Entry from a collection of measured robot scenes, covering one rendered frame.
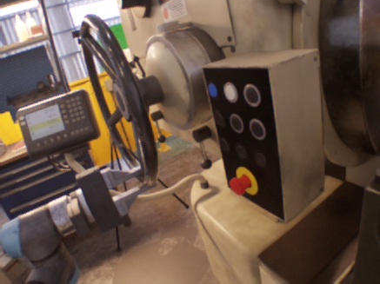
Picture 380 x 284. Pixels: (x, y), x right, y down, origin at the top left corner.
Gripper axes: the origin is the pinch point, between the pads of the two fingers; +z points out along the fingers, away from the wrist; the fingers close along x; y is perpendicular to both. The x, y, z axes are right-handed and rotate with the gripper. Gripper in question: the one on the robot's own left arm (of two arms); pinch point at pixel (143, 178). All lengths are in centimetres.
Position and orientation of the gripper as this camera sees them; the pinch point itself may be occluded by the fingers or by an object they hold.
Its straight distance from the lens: 57.6
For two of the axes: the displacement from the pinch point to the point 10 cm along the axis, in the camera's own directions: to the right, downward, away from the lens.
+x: 3.3, 9.3, 1.9
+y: -4.4, -0.3, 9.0
